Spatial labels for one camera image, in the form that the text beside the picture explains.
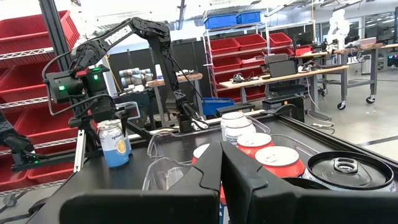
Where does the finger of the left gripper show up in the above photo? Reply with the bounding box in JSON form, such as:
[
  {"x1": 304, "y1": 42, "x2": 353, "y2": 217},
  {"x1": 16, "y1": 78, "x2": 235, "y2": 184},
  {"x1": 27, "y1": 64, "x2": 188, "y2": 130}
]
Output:
[
  {"x1": 90, "y1": 119, "x2": 100, "y2": 138},
  {"x1": 119, "y1": 108, "x2": 130, "y2": 138}
]

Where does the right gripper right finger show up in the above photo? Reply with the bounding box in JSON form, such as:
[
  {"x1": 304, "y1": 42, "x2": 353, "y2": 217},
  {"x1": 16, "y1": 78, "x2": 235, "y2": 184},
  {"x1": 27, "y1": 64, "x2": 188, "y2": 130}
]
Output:
[{"x1": 222, "y1": 142, "x2": 398, "y2": 224}]

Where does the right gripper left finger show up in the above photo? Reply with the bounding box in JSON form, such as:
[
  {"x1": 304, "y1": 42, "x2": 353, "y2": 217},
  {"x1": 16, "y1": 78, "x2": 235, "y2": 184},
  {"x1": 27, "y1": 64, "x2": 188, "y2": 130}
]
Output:
[{"x1": 58, "y1": 141, "x2": 223, "y2": 224}]

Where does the clear plastic bin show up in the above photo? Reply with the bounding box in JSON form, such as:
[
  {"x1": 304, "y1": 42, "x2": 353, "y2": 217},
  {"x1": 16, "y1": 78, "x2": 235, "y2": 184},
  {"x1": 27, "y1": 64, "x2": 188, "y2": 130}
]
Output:
[
  {"x1": 142, "y1": 133, "x2": 318, "y2": 206},
  {"x1": 146, "y1": 115, "x2": 272, "y2": 162}
]

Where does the red soda can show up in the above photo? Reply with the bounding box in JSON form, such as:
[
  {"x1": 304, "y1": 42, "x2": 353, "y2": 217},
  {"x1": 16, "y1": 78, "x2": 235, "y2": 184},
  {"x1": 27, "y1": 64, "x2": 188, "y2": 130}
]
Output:
[
  {"x1": 191, "y1": 142, "x2": 226, "y2": 206},
  {"x1": 236, "y1": 132, "x2": 276, "y2": 156},
  {"x1": 254, "y1": 145, "x2": 306, "y2": 179}
]

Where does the grey soda can black lid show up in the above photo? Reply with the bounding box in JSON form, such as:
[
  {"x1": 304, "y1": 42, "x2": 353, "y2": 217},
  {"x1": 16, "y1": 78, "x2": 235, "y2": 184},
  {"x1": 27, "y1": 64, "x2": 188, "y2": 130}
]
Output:
[{"x1": 303, "y1": 151, "x2": 398, "y2": 193}]

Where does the silver metal bar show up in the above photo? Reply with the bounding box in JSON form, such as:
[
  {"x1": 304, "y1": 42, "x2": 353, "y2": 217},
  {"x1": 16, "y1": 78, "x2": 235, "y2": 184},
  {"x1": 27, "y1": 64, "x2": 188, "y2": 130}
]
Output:
[{"x1": 73, "y1": 129, "x2": 87, "y2": 174}]

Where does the red plastic storage bin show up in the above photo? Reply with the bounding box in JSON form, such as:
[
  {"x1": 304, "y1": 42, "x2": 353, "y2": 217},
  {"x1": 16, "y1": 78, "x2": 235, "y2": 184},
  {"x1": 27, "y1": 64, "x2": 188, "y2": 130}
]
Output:
[
  {"x1": 6, "y1": 105, "x2": 78, "y2": 150},
  {"x1": 0, "y1": 60, "x2": 63, "y2": 105},
  {"x1": 234, "y1": 33, "x2": 268, "y2": 50},
  {"x1": 245, "y1": 85, "x2": 268, "y2": 100},
  {"x1": 241, "y1": 54, "x2": 268, "y2": 68},
  {"x1": 269, "y1": 32, "x2": 293, "y2": 47},
  {"x1": 217, "y1": 88, "x2": 243, "y2": 102},
  {"x1": 213, "y1": 55, "x2": 242, "y2": 72},
  {"x1": 0, "y1": 155, "x2": 75, "y2": 191},
  {"x1": 0, "y1": 10, "x2": 80, "y2": 60},
  {"x1": 294, "y1": 45, "x2": 313, "y2": 57},
  {"x1": 210, "y1": 37, "x2": 241, "y2": 55}
]

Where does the wooden top workbench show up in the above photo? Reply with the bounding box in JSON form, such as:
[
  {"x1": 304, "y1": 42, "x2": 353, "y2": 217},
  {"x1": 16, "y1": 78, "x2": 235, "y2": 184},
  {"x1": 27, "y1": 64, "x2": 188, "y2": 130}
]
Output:
[
  {"x1": 295, "y1": 42, "x2": 398, "y2": 82},
  {"x1": 219, "y1": 64, "x2": 349, "y2": 110},
  {"x1": 146, "y1": 73, "x2": 203, "y2": 125}
]

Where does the blue plastic storage bin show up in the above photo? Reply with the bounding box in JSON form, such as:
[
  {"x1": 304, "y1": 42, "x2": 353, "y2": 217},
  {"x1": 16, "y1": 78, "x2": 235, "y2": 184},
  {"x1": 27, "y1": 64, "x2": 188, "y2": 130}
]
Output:
[
  {"x1": 201, "y1": 97, "x2": 236, "y2": 116},
  {"x1": 236, "y1": 11, "x2": 262, "y2": 25},
  {"x1": 203, "y1": 14, "x2": 239, "y2": 29}
]

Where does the black equipment box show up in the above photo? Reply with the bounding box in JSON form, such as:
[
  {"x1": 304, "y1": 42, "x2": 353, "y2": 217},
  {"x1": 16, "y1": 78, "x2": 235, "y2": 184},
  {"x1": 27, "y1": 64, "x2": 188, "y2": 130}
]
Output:
[
  {"x1": 216, "y1": 103, "x2": 256, "y2": 118},
  {"x1": 262, "y1": 95, "x2": 305, "y2": 122}
]

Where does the white humanoid robot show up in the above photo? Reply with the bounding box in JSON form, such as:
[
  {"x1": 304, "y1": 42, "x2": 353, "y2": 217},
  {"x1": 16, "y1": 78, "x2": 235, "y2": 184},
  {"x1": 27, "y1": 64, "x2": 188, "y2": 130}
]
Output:
[{"x1": 326, "y1": 8, "x2": 351, "y2": 50}]

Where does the white floor cable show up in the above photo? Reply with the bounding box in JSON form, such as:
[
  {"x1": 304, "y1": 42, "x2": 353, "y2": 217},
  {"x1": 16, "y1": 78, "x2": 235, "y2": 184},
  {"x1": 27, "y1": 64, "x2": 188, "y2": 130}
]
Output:
[{"x1": 310, "y1": 121, "x2": 336, "y2": 129}]

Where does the black upright frame post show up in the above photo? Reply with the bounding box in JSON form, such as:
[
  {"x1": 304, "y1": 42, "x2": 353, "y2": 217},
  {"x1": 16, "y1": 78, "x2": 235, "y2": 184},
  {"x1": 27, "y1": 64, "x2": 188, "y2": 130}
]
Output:
[{"x1": 39, "y1": 0, "x2": 74, "y2": 75}]

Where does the metal wire shelf rack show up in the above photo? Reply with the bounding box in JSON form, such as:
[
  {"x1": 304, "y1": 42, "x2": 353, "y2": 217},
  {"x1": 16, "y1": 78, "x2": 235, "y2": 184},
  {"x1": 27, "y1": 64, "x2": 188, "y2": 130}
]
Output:
[
  {"x1": 202, "y1": 11, "x2": 315, "y2": 103},
  {"x1": 0, "y1": 46, "x2": 78, "y2": 208}
]

